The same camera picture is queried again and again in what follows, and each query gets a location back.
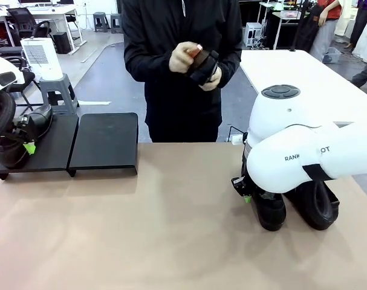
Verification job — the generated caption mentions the person right hand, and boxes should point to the person right hand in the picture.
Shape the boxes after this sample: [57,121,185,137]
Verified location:
[169,41,200,74]

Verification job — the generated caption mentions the person right forearm black sleeve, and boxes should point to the person right forearm black sleeve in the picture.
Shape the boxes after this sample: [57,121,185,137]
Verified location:
[124,45,175,82]

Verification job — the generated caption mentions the black computer tower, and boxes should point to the black computer tower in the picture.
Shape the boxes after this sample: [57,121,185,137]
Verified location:
[53,31,72,54]

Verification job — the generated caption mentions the mannequin red shirt grey trousers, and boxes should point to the mannequin red shirt grey trousers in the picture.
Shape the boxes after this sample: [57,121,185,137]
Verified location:
[310,0,343,61]

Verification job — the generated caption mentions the white computer case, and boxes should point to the white computer case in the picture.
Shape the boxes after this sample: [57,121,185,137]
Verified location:
[245,21,264,48]

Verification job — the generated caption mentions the bystander dark trouser legs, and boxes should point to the bystander dark trouser legs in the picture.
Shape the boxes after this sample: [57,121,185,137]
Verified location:
[351,57,367,97]

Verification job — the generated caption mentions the small white metal table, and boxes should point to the small white metal table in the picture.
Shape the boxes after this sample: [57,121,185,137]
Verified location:
[258,1,311,51]

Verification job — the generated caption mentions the person black jacket torso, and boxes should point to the person black jacket torso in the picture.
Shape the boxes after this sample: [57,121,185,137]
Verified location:
[122,0,243,143]

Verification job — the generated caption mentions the grey plastic bin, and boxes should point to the grey plastic bin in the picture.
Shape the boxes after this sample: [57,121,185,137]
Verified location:
[322,47,343,64]

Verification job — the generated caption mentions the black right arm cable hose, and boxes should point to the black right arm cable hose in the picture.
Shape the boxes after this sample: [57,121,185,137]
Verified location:
[302,179,332,226]

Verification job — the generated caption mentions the black mesh office chair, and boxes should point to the black mesh office chair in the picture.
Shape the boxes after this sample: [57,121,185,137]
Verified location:
[6,7,53,46]

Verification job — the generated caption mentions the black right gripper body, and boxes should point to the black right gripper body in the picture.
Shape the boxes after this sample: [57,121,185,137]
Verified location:
[242,156,256,190]

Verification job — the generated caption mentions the grey plastic stool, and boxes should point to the grey plastic stool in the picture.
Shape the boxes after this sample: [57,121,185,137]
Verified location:
[110,13,123,34]
[93,11,110,33]
[38,74,80,115]

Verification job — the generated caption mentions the white air purifier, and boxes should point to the white air purifier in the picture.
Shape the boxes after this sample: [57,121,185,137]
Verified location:
[20,36,64,82]

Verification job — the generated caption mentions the person left hand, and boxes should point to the person left hand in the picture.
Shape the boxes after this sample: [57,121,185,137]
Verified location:
[198,68,222,91]

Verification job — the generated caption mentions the large white table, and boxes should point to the large white table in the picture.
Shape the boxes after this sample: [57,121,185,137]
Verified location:
[239,50,367,127]

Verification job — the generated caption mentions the person left forearm black sleeve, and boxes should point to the person left forearm black sleeve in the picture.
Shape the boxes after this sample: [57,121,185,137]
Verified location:
[218,45,243,90]

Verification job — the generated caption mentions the black hanging apron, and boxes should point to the black hanging apron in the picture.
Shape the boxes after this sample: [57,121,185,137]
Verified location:
[294,1,322,52]

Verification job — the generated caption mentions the thin black pole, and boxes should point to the thin black pole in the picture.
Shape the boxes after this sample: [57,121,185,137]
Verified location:
[290,0,308,53]

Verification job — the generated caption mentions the black shoe stand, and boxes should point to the black shoe stand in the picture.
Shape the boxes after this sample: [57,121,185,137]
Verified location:
[67,112,139,178]
[0,114,80,181]

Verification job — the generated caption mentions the white paper strip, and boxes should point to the white paper strip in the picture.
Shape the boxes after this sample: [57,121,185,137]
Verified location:
[77,99,112,106]

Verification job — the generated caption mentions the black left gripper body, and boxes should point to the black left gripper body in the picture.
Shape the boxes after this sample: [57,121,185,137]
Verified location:
[25,105,53,138]

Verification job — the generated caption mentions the white office desk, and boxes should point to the white office desk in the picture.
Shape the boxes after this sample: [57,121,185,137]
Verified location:
[0,4,87,57]

